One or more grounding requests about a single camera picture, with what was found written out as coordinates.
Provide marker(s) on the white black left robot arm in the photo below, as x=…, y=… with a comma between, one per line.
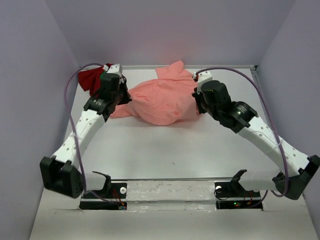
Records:
x=63, y=172

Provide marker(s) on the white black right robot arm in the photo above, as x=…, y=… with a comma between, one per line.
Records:
x=295, y=169

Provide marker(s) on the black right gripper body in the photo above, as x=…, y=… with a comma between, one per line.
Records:
x=202, y=106

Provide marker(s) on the green t shirt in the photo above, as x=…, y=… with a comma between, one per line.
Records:
x=102, y=75

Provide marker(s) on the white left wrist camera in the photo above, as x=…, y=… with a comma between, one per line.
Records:
x=113, y=69

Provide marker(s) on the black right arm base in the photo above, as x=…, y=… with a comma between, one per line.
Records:
x=228, y=198

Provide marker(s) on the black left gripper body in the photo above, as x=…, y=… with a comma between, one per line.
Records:
x=121, y=96

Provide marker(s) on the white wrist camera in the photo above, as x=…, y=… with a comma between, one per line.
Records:
x=113, y=69
x=202, y=77

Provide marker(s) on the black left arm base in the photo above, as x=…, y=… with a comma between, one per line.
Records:
x=114, y=199

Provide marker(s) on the dark red t shirt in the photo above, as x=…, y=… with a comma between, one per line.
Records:
x=89, y=80

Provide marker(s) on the pink t shirt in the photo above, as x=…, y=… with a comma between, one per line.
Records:
x=164, y=100

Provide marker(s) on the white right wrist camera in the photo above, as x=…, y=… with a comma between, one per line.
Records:
x=202, y=77

